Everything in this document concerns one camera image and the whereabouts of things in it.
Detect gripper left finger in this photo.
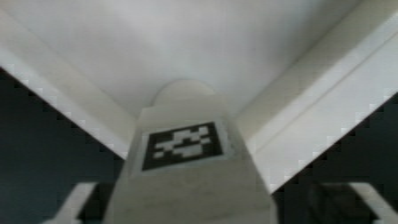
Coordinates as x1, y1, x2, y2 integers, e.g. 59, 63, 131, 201
41, 182, 115, 224

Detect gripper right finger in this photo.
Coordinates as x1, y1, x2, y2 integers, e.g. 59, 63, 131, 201
307, 182, 398, 224

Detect white table leg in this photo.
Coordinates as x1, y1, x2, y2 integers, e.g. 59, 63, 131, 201
103, 80, 277, 224

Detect white square table top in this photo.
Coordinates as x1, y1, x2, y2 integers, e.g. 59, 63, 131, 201
0, 0, 398, 188

